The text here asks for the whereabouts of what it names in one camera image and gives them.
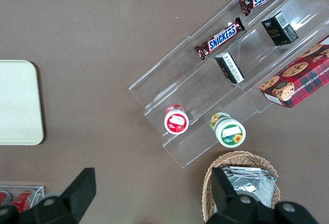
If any small black carton box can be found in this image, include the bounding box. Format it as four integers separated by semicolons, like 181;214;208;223
214;52;245;85
260;11;300;47

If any clear acrylic stepped shelf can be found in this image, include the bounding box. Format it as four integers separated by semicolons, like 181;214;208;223
128;0;329;170

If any red tartan cookie box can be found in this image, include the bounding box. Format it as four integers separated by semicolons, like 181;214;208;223
259;34;329;109

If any green lid yogurt cup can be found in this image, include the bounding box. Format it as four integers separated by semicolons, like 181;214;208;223
210;112;247;148

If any aluminium foil container stack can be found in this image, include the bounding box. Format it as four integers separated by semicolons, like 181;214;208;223
221;165;278;209

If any clear acrylic bottle rack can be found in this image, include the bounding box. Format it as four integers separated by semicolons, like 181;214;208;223
0;184;45;211

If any red cola bottle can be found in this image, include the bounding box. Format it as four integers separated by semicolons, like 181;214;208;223
0;191;12;207
8;189;34;211

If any red lid yogurt cup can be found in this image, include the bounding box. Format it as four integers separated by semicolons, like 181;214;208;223
164;103;190;135

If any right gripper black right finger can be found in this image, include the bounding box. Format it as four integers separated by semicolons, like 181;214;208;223
205;166;318;224

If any cream plastic serving tray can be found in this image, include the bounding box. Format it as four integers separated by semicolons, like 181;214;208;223
0;60;45;146

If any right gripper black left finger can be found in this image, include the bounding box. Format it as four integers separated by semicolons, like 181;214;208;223
0;167;97;224

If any wicker basket holding foil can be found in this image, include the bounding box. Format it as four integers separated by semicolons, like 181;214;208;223
201;150;282;224

